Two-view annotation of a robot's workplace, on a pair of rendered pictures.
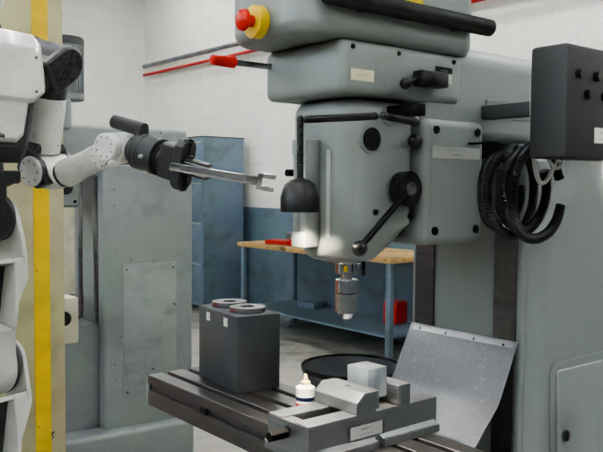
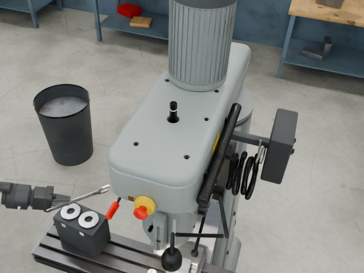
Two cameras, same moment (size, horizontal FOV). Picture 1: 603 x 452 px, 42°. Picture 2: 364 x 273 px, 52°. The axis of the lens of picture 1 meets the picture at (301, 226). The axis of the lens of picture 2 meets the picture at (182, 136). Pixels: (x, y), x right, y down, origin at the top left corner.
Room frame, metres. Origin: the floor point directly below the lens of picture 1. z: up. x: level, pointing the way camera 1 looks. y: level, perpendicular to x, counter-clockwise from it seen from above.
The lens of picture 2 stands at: (0.87, 0.37, 2.60)
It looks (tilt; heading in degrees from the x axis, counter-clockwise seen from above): 42 degrees down; 325
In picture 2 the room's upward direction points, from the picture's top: 3 degrees clockwise
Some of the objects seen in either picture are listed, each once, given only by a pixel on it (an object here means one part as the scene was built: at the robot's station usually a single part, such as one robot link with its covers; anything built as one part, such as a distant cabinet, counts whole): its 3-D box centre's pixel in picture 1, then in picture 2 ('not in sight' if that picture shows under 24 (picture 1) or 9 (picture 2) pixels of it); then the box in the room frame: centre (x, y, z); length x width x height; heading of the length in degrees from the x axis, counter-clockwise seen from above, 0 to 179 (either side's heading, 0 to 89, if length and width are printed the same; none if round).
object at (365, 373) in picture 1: (366, 379); (182, 266); (1.54, -0.13, 1.07); 0.06 x 0.05 x 0.06; 39
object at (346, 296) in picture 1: (346, 298); not in sight; (1.59, -0.09, 1.23); 0.05 x 0.05 x 0.06
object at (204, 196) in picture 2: (415, 13); (220, 147); (1.49, -0.21, 1.79); 0.45 x 0.04 x 0.04; 129
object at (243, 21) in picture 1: (245, 20); (141, 212); (1.43, 0.10, 1.76); 0.04 x 0.03 x 0.04; 39
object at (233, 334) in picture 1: (238, 342); (82, 227); (1.96, 0.16, 1.06); 0.22 x 0.12 x 0.20; 32
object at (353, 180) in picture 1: (349, 180); (171, 205); (1.59, -0.10, 1.47); 0.21 x 0.19 x 0.32; 39
